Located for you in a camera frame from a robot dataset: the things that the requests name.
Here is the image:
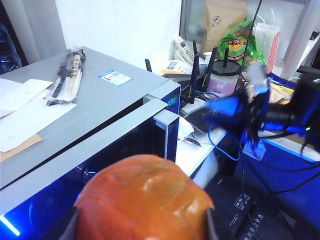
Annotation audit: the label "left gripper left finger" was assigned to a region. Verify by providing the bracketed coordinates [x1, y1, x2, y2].
[61, 206, 81, 240]

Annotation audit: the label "blue cardboard box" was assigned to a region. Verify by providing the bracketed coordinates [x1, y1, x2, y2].
[241, 72, 320, 193]

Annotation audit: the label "brown paper bag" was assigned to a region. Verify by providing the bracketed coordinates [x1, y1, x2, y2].
[201, 0, 249, 55]

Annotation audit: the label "black silver Midea microwave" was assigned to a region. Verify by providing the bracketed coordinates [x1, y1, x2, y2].
[0, 46, 182, 192]

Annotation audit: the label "wrapped chopsticks packet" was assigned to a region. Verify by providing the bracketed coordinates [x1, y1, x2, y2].
[46, 46, 88, 108]

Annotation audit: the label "white shopping bag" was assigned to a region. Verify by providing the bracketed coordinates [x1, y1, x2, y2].
[251, 8, 281, 68]

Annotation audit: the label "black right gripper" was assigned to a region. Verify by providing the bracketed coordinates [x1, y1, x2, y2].
[203, 88, 273, 141]

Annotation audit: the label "black box printed symbols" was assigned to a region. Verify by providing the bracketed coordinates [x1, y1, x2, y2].
[199, 172, 320, 240]

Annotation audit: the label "white blue paper cup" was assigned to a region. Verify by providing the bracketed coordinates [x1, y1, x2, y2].
[176, 116, 195, 140]

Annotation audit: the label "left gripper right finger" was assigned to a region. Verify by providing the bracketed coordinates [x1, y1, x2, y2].
[204, 206, 227, 240]

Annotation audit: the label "white orange small box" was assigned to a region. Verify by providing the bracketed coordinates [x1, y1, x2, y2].
[159, 59, 192, 76]

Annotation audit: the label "white remote control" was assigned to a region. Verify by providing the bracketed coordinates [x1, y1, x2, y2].
[173, 35, 195, 62]

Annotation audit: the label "small white paper sheet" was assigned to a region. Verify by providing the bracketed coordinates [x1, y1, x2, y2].
[0, 78, 55, 119]

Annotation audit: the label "black router with antennas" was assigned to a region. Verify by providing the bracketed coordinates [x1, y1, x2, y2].
[144, 39, 241, 133]

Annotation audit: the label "blue network cable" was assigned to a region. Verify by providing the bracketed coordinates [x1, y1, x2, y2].
[197, 91, 242, 161]

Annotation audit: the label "large white paper sheet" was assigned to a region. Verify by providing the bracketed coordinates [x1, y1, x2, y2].
[0, 96, 78, 153]

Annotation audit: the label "green chip bag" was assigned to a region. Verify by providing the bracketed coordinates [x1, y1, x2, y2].
[219, 20, 268, 68]

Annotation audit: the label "black bag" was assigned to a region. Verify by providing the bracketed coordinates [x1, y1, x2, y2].
[0, 21, 23, 75]

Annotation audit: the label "orange fruit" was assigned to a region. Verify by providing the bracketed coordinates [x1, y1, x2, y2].
[74, 154, 215, 240]

